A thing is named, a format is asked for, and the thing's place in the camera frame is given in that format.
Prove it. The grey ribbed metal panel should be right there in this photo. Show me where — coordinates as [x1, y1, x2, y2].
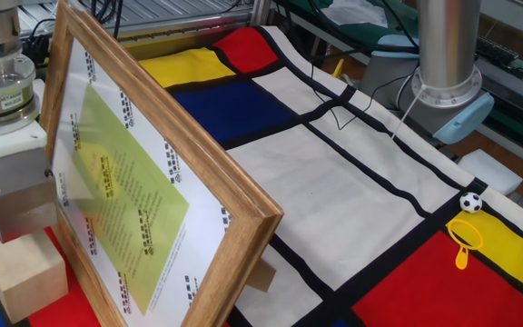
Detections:
[15, 0, 253, 38]

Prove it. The grey Schunk gripper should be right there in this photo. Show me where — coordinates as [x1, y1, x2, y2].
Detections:
[0, 147, 59, 244]

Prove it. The yellow toy magnifying glass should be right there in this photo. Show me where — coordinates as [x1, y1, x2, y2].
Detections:
[446, 218, 485, 271]

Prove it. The plain wooden block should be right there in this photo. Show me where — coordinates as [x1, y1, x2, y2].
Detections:
[0, 229, 70, 324]

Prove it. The white foam block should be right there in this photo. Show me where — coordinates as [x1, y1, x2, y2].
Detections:
[457, 148, 523, 196]

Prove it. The thin white cable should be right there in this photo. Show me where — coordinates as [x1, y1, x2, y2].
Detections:
[390, 84, 426, 140]

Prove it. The colour block patterned tablecloth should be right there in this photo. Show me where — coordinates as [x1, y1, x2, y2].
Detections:
[0, 25, 523, 327]

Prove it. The black cable bundle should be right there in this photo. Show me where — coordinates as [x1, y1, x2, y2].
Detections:
[283, 0, 424, 132]

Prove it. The green topped work bench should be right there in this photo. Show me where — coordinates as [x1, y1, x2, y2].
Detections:
[272, 0, 523, 155]

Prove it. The black keyboard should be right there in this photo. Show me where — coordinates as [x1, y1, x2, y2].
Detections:
[475, 35, 520, 67]

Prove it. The aluminium frame post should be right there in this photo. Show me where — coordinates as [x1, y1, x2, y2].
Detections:
[250, 0, 274, 27]

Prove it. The white crumpled plastic sheet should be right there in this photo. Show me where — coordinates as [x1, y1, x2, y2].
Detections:
[322, 0, 389, 28]

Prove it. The aluminium frame rail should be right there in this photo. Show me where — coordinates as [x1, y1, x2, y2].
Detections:
[18, 8, 262, 60]

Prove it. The wooden picture frame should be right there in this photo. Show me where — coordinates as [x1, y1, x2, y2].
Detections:
[38, 0, 285, 327]

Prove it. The small toy soccer ball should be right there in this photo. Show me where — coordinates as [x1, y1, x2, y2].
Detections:
[459, 192, 484, 214]

